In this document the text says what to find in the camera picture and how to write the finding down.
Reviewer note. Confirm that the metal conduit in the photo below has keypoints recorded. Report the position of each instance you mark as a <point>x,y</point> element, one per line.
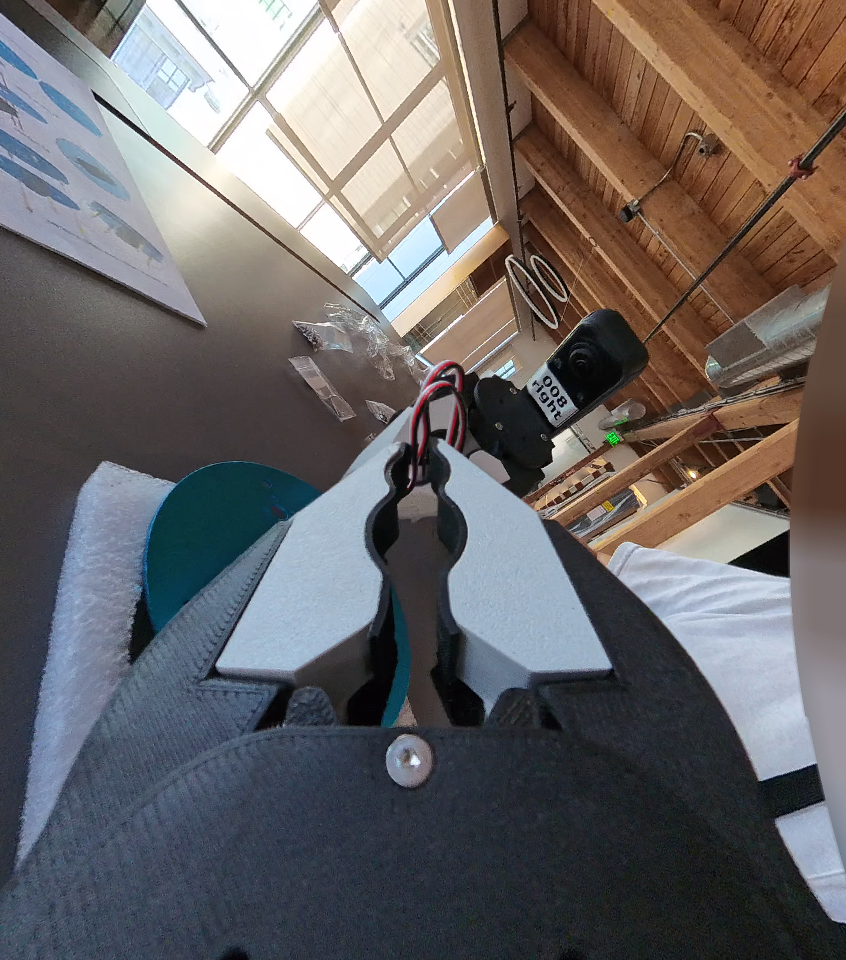
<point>662,187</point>

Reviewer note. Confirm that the white foam sheet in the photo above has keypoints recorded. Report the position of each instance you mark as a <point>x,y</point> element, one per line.
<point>85,600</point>

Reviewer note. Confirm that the blue round metal plate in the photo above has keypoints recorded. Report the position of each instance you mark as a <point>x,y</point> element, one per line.
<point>220,525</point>

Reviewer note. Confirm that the person's right forearm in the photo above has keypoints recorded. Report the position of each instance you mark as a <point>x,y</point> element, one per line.
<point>591,545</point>

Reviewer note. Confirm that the small clear bag with screws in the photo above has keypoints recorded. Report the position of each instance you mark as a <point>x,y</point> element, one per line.
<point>380,409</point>

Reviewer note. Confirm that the silver air duct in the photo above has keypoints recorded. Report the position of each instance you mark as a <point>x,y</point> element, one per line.
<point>760,337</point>

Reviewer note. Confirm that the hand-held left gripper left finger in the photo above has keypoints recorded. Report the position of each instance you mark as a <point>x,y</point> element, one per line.
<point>310,592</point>

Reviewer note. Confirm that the dark grey desk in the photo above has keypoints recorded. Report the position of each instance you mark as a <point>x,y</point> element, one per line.
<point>93,375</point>

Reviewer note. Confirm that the flat clear plastic bag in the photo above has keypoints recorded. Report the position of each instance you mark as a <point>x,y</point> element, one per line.
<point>321,386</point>

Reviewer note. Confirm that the large window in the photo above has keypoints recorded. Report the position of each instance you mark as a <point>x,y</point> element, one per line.
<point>348,127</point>

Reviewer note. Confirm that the folded printed instruction sheet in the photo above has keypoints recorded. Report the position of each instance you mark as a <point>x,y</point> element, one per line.
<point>93,210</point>

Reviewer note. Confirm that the person in white shirt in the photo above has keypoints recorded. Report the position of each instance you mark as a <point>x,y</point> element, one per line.
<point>715,660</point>

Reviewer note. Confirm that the crumpled clear plastic bag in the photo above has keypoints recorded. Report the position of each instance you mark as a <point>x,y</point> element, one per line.
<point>378,341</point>

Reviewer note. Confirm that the black ceiling pipe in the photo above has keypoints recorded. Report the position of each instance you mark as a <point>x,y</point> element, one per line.
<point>730,247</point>

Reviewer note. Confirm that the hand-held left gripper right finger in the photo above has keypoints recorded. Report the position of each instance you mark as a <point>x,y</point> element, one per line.
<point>528,592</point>

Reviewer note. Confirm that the clear bag with dark screws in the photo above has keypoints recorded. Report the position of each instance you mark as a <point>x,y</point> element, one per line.
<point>318,336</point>

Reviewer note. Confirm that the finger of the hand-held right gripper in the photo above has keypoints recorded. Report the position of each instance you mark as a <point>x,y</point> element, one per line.
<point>385,436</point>
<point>494,469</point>

